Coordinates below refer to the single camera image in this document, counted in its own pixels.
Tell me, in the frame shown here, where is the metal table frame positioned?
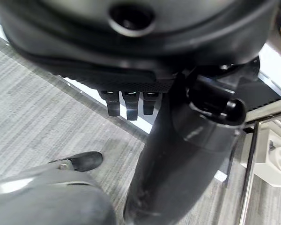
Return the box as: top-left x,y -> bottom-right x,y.
238,70 -> 281,225

